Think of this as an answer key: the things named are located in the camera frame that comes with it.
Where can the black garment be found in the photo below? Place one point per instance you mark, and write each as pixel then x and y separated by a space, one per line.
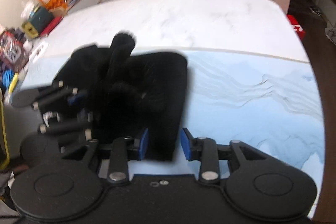
pixel 127 93

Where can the red dates bag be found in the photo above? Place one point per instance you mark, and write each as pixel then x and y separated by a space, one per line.
pixel 13 53

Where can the light blue patterned mat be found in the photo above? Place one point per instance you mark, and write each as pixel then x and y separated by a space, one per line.
pixel 271 105

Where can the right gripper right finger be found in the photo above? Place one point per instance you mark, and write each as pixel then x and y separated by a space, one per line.
pixel 209 153

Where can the yellow cloth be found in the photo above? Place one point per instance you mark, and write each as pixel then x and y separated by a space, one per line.
pixel 13 84

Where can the blue plastic bag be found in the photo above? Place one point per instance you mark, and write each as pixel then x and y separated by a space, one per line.
pixel 6 79

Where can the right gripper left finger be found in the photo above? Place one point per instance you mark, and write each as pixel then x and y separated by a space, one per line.
pixel 80 161

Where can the red notebook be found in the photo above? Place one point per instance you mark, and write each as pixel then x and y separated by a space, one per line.
pixel 51 26

